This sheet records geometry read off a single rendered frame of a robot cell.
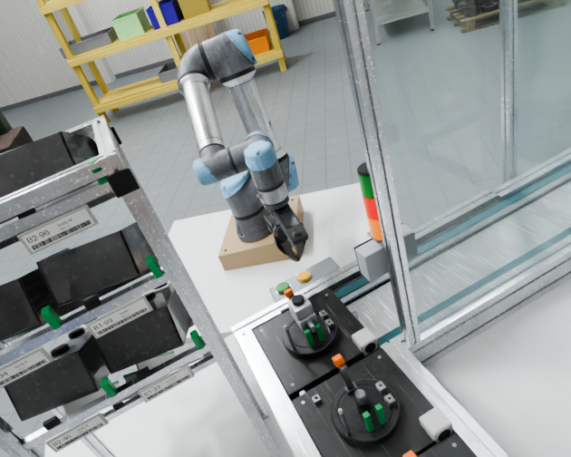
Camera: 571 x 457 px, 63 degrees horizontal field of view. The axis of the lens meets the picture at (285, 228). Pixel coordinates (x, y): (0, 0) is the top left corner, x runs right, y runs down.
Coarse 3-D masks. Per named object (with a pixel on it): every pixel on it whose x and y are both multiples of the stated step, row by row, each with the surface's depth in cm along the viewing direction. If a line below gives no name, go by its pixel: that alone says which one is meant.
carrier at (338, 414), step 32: (384, 352) 106; (320, 384) 104; (384, 384) 97; (320, 416) 98; (352, 416) 94; (384, 416) 89; (416, 416) 92; (320, 448) 92; (352, 448) 90; (384, 448) 89; (416, 448) 87
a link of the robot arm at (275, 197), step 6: (282, 186) 117; (258, 192) 119; (264, 192) 117; (270, 192) 116; (276, 192) 117; (282, 192) 118; (264, 198) 118; (270, 198) 118; (276, 198) 118; (282, 198) 118; (270, 204) 119
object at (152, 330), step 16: (176, 304) 83; (144, 320) 77; (160, 320) 77; (176, 320) 79; (112, 336) 76; (128, 336) 77; (144, 336) 77; (160, 336) 77; (176, 336) 77; (112, 352) 77; (128, 352) 77; (144, 352) 77; (160, 352) 78; (112, 368) 77
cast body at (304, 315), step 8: (296, 296) 109; (304, 296) 110; (288, 304) 110; (296, 304) 107; (304, 304) 108; (296, 312) 107; (304, 312) 108; (312, 312) 109; (296, 320) 110; (304, 320) 108; (312, 320) 109; (304, 328) 109; (312, 328) 107
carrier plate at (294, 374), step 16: (320, 304) 124; (336, 304) 122; (272, 320) 124; (288, 320) 122; (336, 320) 118; (352, 320) 116; (256, 336) 121; (272, 336) 119; (272, 352) 115; (336, 352) 110; (352, 352) 109; (288, 368) 110; (304, 368) 109; (320, 368) 107; (336, 368) 107; (288, 384) 106; (304, 384) 105
